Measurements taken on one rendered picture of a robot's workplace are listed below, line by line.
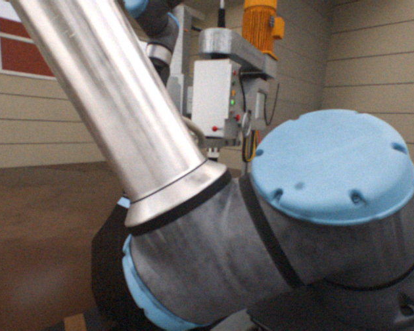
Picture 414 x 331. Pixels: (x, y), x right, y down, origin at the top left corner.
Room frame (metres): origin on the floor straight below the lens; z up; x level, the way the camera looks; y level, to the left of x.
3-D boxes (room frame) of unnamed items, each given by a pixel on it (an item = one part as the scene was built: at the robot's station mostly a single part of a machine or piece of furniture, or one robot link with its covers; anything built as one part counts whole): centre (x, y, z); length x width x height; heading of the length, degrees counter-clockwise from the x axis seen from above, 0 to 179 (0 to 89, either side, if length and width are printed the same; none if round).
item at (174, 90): (2.48, 0.08, 1.36); 0.74 x 0.34 x 0.25; 76
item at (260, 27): (2.36, -0.37, 1.90); 0.31 x 0.28 x 0.40; 63
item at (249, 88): (2.12, -0.24, 1.30); 0.74 x 0.23 x 0.49; 153
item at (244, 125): (1.83, -0.22, 1.20); 0.15 x 0.10 x 0.15; 153
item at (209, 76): (1.85, -0.09, 1.32); 0.36 x 0.22 x 0.45; 153
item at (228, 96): (1.66, -0.13, 1.37); 0.08 x 0.03 x 0.28; 153
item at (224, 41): (2.09, -0.21, 1.62); 0.96 x 0.25 x 0.17; 153
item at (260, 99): (2.36, -0.35, 1.34); 0.19 x 0.19 x 0.20
